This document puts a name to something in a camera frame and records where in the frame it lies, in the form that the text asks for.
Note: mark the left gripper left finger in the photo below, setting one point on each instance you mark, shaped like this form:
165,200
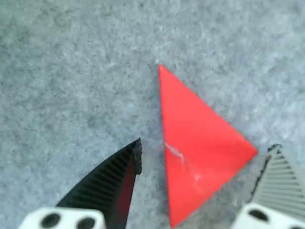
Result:
100,188

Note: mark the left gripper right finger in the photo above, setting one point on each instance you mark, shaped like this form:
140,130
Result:
278,183

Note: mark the red triangle tangram piece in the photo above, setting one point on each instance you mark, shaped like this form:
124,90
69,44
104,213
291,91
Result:
190,148

